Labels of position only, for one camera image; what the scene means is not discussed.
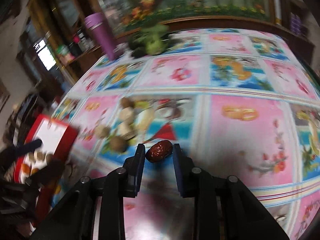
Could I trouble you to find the brown longan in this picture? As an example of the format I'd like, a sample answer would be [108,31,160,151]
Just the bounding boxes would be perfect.
[120,97,135,109]
[110,136,128,153]

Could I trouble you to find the red jujube date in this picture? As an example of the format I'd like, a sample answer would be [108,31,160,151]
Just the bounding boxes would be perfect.
[146,140,173,163]

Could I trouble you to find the brown longan top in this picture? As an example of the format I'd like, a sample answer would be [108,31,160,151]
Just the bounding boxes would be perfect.
[120,97,135,109]

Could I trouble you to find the red box with white inside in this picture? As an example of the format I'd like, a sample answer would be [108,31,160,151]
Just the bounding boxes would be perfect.
[14,114,79,225]

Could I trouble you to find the colourful fruit print tablecloth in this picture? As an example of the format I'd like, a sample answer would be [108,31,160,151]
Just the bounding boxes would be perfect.
[53,28,319,239]

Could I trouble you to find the wooden partition cabinet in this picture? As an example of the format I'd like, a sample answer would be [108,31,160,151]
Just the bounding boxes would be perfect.
[27,0,316,86]

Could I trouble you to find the green leafy vegetable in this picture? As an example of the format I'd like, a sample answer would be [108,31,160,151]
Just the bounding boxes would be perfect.
[128,24,171,59]

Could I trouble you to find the purple thermos bottle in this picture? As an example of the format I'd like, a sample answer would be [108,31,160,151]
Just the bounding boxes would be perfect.
[84,12,119,61]

